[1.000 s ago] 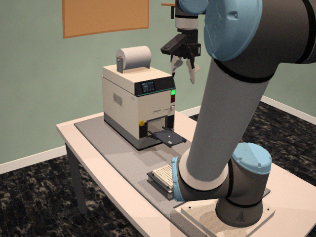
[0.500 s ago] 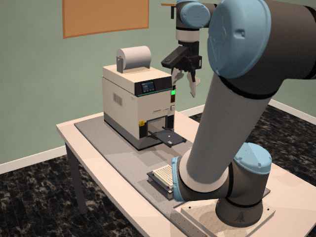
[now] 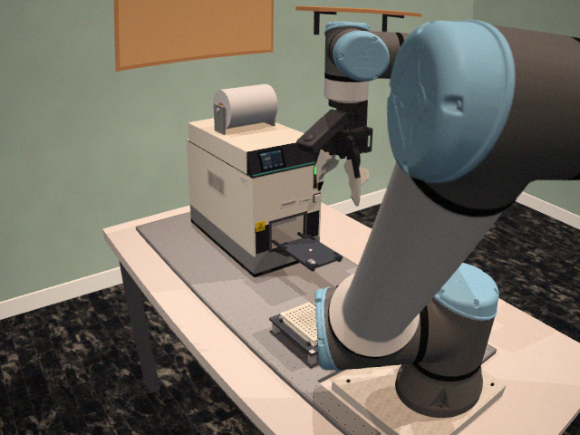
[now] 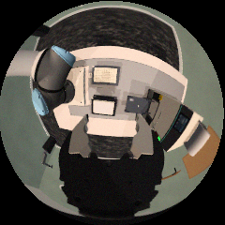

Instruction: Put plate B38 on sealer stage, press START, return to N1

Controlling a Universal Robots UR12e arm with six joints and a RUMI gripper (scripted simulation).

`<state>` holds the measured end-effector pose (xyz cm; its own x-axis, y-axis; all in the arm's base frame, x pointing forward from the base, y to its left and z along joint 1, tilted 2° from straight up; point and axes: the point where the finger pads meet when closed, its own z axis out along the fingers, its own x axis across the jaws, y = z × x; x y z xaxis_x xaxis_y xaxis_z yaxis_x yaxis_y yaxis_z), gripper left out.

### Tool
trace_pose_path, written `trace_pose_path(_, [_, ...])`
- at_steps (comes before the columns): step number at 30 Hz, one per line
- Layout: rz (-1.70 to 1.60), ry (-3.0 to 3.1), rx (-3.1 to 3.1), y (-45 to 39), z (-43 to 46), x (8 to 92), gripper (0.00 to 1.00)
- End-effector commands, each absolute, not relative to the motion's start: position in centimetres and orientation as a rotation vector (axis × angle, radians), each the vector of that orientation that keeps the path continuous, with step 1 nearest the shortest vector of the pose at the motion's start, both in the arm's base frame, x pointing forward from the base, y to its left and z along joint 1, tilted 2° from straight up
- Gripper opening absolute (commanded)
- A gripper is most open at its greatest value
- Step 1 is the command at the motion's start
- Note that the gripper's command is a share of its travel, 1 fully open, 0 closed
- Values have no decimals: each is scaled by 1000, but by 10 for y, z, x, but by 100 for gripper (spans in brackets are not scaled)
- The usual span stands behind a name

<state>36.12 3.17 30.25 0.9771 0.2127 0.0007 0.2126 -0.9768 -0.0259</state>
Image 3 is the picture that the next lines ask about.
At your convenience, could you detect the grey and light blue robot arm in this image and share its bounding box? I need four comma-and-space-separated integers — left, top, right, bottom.
314, 20, 580, 418

